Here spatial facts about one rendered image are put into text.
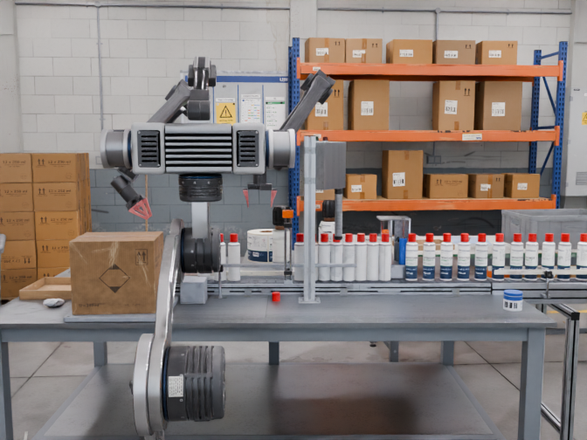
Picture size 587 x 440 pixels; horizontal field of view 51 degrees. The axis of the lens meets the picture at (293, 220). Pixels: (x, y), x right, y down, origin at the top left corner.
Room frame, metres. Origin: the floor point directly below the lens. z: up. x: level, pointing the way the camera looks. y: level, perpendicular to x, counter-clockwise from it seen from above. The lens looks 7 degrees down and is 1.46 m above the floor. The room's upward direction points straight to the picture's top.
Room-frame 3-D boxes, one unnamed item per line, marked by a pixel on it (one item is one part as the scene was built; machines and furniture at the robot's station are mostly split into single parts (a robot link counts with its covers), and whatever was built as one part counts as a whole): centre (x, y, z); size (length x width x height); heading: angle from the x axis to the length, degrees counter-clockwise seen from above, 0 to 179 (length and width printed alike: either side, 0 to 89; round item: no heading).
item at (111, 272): (2.29, 0.66, 0.99); 0.30 x 0.24 x 0.27; 94
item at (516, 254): (2.60, -0.96, 0.98); 0.05 x 0.05 x 0.20
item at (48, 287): (2.59, 0.98, 0.85); 0.30 x 0.26 x 0.04; 90
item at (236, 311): (2.79, 0.11, 0.82); 2.10 x 1.31 x 0.02; 90
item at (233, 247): (2.60, 0.25, 0.98); 0.05 x 0.05 x 0.20
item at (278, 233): (2.88, 0.06, 1.03); 0.09 x 0.09 x 0.30
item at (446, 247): (2.60, -0.66, 0.98); 0.05 x 0.05 x 0.20
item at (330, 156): (2.51, -0.13, 1.38); 0.17 x 0.10 x 0.19; 145
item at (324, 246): (2.60, -0.13, 0.98); 0.05 x 0.05 x 0.20
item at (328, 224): (3.20, -0.19, 1.04); 0.09 x 0.09 x 0.29
